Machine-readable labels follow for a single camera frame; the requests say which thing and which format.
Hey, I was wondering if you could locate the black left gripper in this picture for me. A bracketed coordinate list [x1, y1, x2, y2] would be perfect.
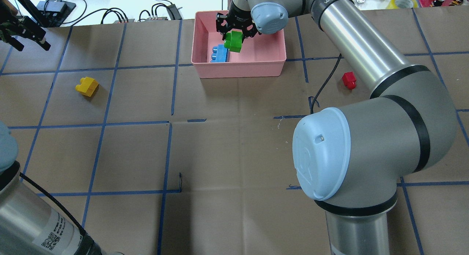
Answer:
[0, 0, 51, 51]

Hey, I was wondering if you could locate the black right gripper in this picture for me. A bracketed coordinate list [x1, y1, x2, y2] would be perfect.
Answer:
[216, 12, 261, 41]

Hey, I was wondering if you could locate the green toy block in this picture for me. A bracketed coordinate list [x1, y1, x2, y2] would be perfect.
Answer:
[224, 31, 243, 53]

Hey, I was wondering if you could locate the blue toy block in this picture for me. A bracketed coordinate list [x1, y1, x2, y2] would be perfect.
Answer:
[210, 44, 230, 63]

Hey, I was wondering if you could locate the yellow toy block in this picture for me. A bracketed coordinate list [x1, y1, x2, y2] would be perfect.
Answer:
[75, 77, 99, 97]

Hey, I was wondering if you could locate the red toy block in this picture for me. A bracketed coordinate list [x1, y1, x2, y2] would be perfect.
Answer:
[341, 71, 357, 90]

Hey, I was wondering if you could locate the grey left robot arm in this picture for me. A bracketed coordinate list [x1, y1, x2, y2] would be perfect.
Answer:
[0, 123, 106, 255]

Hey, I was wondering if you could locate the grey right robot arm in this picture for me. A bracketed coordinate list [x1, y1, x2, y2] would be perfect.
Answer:
[216, 0, 457, 255]

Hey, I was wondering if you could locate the pink plastic box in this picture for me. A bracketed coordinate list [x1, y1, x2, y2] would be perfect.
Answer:
[191, 11, 287, 78]

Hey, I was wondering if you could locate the black power adapter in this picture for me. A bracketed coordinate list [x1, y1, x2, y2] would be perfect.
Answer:
[166, 4, 182, 20]

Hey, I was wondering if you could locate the yellow tape roll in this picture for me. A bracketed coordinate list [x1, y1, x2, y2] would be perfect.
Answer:
[385, 0, 418, 10]

